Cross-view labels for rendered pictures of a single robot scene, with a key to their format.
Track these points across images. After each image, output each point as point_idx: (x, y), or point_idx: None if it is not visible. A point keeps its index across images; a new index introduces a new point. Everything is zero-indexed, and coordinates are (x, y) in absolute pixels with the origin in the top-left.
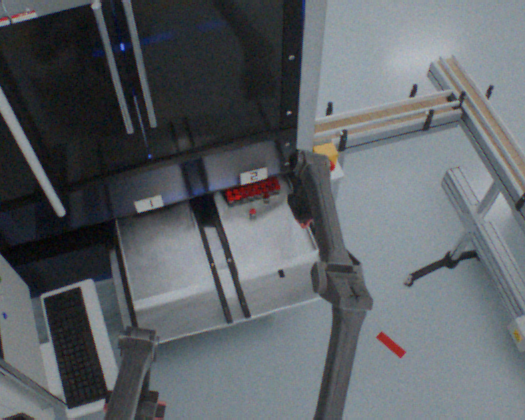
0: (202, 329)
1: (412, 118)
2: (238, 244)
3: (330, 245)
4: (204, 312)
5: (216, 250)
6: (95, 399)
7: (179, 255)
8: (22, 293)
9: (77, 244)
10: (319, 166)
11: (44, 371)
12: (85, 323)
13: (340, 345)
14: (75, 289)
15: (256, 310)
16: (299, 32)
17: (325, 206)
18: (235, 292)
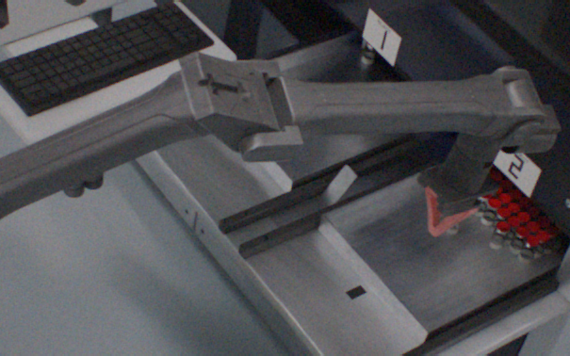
0: (194, 194)
1: None
2: (386, 217)
3: (321, 85)
4: (229, 191)
5: (359, 188)
6: (16, 97)
7: (324, 138)
8: None
9: (283, 11)
10: (503, 92)
11: (43, 24)
12: (149, 57)
13: (120, 106)
14: (204, 33)
15: (262, 266)
16: None
17: (408, 89)
18: None
